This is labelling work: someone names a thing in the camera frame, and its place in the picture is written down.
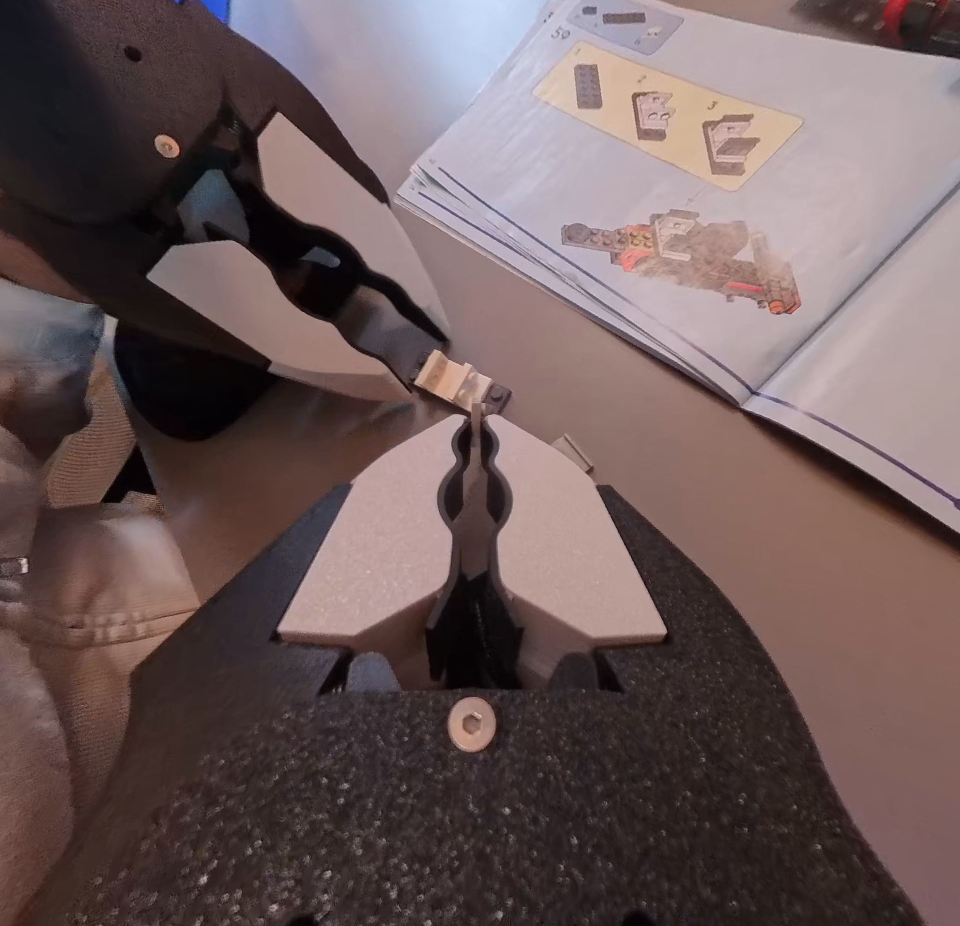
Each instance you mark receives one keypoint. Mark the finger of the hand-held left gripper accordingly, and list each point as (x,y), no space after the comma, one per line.
(352,206)
(240,303)

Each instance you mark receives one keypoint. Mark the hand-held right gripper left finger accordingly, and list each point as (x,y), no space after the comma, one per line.
(382,558)

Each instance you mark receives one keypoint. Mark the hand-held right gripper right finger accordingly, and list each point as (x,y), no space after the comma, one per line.
(577,558)

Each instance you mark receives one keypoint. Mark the small grey lego plate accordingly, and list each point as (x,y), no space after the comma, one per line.
(478,438)
(574,452)

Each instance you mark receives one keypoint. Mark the dark grey lego plate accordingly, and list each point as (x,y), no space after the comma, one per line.
(500,397)

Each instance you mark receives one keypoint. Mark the white lego bracket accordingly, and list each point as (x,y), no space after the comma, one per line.
(471,384)
(435,372)

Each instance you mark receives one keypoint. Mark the black padded cushion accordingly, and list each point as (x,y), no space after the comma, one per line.
(187,401)

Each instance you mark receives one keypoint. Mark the open instruction booklet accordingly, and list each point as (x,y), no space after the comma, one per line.
(862,153)

